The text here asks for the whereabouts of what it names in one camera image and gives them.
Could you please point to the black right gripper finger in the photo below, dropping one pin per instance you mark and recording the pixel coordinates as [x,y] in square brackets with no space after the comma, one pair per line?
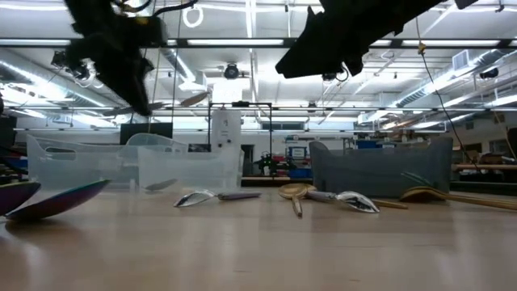
[311,52]

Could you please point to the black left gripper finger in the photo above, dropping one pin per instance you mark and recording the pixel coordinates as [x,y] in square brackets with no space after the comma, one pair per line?
[129,81]

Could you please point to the clear plastic container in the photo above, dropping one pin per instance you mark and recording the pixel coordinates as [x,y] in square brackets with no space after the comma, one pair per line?
[218,169]
[81,169]

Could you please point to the dark grey plastic container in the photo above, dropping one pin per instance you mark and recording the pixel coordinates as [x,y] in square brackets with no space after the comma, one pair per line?
[363,169]

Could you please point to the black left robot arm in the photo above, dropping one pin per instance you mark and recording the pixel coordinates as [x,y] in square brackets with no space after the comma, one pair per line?
[93,12]

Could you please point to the black monitor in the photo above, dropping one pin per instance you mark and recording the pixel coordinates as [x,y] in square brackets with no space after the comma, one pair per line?
[145,128]

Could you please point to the round black ceiling fixture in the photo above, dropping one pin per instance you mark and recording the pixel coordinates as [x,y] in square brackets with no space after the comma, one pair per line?
[231,72]

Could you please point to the blue framed sign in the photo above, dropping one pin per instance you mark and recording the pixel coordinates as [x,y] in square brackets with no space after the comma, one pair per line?
[297,152]

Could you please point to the white cabinet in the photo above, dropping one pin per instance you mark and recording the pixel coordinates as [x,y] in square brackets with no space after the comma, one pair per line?
[226,125]

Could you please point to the small black background robot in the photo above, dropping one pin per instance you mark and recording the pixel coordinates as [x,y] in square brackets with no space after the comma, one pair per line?
[266,163]

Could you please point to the blue storage bin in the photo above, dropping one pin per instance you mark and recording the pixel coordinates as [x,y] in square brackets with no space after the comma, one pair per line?
[302,174]

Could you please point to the small black ceiling device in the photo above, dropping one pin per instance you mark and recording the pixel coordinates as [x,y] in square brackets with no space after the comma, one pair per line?
[488,73]

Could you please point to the wooden workbench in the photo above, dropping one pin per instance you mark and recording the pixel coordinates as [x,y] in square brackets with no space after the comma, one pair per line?
[484,166]

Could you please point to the black overhead camera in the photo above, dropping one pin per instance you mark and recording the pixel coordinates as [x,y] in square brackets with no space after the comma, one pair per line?
[329,76]

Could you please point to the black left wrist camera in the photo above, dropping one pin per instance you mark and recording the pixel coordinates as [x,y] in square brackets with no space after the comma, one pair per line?
[155,32]

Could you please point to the black metal stand frame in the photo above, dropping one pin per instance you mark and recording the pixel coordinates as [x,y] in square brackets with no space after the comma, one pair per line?
[240,104]

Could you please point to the black aluminium table frame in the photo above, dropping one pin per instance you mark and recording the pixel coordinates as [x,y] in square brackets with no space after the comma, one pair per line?
[278,182]

